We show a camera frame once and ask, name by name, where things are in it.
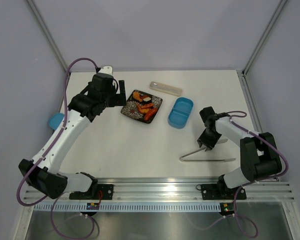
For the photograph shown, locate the blue lunch box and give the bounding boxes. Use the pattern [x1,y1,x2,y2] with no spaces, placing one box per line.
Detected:
[167,97,194,129]

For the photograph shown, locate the aluminium rail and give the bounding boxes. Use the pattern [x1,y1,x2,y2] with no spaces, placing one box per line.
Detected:
[23,176,295,202]
[236,70,263,132]

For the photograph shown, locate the red sausage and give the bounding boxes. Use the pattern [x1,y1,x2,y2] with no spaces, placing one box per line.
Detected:
[144,108,158,122]

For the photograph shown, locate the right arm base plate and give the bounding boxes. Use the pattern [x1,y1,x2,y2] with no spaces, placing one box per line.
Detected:
[200,183,239,201]

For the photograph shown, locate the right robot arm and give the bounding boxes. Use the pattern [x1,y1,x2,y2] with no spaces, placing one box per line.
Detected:
[197,106,282,200]

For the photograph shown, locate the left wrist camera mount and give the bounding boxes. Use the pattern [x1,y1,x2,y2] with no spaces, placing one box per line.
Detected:
[98,65,113,76]

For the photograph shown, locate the left circuit board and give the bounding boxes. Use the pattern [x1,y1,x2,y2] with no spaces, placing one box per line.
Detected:
[86,202,100,211]

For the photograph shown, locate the circuit board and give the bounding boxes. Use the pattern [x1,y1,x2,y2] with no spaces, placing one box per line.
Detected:
[86,202,100,211]
[220,203,234,216]

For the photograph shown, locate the left aluminium frame post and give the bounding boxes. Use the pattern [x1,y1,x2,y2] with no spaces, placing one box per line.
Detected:
[24,0,68,72]

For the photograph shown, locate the sushi piece with seaweed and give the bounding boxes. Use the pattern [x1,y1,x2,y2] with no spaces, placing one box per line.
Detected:
[142,96,152,104]

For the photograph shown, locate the black floral square plate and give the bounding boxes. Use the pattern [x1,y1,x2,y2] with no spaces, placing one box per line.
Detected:
[120,89,163,124]

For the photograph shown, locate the fried chicken piece lower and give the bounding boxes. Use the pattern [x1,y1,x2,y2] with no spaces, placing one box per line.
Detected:
[135,103,151,114]

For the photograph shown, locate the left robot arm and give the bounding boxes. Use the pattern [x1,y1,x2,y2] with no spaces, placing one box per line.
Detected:
[18,72,127,199]

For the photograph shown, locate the aluminium rail front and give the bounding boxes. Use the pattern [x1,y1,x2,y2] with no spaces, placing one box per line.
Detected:
[23,176,295,202]

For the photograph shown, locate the right circuit board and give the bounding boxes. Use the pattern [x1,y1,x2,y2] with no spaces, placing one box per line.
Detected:
[220,203,234,216]

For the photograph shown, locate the metal tongs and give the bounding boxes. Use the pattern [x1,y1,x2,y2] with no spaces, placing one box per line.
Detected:
[179,138,238,163]

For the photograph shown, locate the fried chicken wing top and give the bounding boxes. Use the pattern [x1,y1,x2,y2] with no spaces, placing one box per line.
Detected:
[132,91,148,102]

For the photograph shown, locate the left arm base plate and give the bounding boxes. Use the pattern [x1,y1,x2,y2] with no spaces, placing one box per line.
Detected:
[69,183,114,200]

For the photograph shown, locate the aluminium frame post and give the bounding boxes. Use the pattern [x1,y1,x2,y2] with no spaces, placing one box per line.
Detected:
[24,0,68,72]
[241,0,289,77]

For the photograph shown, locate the right aluminium frame post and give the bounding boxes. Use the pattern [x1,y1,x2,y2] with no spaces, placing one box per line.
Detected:
[241,0,289,77]

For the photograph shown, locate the right side aluminium rail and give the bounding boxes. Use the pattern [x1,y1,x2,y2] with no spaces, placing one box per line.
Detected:
[236,70,263,132]

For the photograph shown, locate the blue lunch box lid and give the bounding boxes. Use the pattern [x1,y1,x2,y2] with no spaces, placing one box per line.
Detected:
[48,112,65,131]

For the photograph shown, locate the white slotted cable duct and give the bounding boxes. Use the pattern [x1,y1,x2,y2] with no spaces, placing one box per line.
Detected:
[34,201,221,213]

